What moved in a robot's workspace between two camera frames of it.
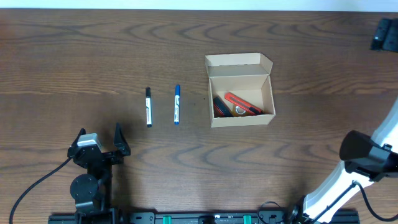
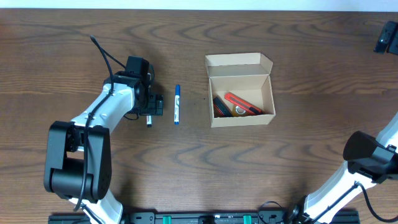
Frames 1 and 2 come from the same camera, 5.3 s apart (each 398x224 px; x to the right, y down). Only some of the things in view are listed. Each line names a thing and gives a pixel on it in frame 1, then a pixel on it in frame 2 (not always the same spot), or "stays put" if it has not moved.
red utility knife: (236, 99) stays put
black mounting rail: (115, 217) stays put
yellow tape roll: (239, 111) stays put
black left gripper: (104, 156) -> (154, 104)
